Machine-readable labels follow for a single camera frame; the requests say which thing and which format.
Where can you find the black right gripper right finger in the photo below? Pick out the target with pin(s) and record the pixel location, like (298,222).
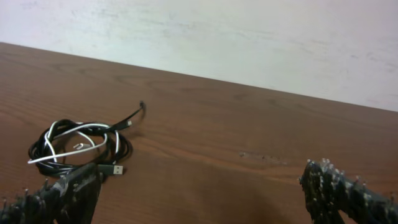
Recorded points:
(328,192)

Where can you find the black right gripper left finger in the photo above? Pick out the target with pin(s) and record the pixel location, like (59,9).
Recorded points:
(71,199)

